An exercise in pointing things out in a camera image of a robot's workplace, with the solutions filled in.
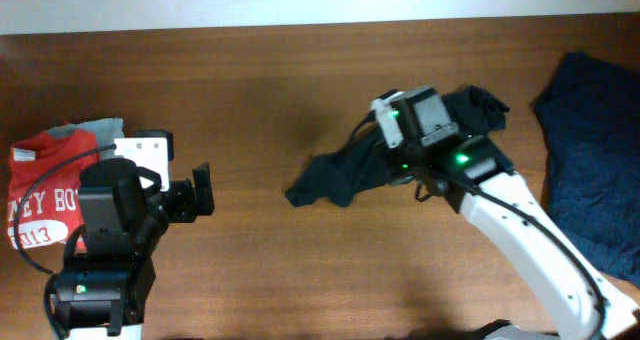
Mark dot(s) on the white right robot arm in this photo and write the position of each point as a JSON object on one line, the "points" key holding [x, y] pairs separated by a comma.
{"points": [[581, 302]]}

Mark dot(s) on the navy blue t-shirt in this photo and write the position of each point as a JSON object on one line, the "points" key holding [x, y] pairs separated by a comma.
{"points": [[589, 114]]}

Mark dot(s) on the black t-shirt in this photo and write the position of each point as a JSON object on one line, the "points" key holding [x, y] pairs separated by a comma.
{"points": [[365, 162]]}

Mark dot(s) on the red printed t-shirt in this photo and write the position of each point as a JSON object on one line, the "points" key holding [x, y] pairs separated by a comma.
{"points": [[52, 212]]}

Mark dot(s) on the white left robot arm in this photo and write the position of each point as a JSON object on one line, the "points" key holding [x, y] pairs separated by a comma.
{"points": [[108, 272]]}

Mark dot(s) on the grey folded t-shirt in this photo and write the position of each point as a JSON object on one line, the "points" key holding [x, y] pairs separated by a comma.
{"points": [[106, 130]]}

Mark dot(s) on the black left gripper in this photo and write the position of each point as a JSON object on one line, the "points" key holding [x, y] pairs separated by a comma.
{"points": [[189, 206]]}

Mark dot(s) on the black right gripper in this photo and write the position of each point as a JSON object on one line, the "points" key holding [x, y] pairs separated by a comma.
{"points": [[391, 154]]}

